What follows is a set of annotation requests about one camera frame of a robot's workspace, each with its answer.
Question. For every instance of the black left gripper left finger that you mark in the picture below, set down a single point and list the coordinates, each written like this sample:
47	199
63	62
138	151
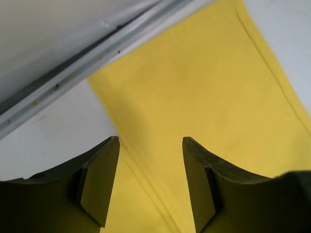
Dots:
72	197

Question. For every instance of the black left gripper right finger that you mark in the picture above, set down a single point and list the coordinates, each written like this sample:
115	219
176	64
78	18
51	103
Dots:
228	199

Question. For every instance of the yellow trousers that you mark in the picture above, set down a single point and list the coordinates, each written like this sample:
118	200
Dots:
211	77

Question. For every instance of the grey aluminium frame rail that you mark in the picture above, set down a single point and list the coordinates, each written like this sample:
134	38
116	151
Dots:
39	94

